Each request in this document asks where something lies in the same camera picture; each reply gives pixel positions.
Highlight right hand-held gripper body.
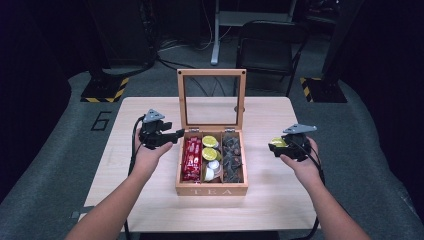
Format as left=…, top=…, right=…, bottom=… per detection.
left=282, top=123, right=318, bottom=163

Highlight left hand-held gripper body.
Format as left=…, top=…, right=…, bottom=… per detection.
left=138, top=108, right=168, bottom=150

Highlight green lid capsule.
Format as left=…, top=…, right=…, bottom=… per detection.
left=269, top=136, right=289, bottom=149
left=201, top=146, right=222, bottom=162
left=201, top=134, right=220, bottom=149

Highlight wooden tea box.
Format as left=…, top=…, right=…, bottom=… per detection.
left=175, top=68, right=249, bottom=197

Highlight person's left hand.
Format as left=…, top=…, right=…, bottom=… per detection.
left=133, top=139, right=174, bottom=173

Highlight person's right hand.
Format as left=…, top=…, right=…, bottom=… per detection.
left=279, top=136, right=323, bottom=191

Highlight red stick packet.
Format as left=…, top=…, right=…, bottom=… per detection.
left=181, top=136, right=195, bottom=183
left=190, top=136, right=203, bottom=183

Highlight pile of dark tea bags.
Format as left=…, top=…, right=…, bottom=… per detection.
left=222, top=134, right=242, bottom=183

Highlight white capsule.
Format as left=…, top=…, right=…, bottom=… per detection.
left=203, top=167, right=216, bottom=183
left=206, top=159, right=222, bottom=172

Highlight black yellow striped base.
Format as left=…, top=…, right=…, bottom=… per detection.
left=80, top=75, right=130, bottom=104
left=299, top=76, right=348, bottom=104

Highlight white metal stand leg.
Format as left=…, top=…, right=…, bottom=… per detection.
left=210, top=0, right=222, bottom=66

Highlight black folding chair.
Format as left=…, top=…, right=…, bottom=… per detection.
left=235, top=19, right=310, bottom=98

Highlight grey desk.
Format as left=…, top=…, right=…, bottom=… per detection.
left=218, top=9, right=296, bottom=28

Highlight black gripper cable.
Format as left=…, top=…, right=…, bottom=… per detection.
left=123, top=114, right=146, bottom=240
left=289, top=138, right=327, bottom=240

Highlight floor cables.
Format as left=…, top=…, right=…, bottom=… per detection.
left=155, top=34, right=215, bottom=70

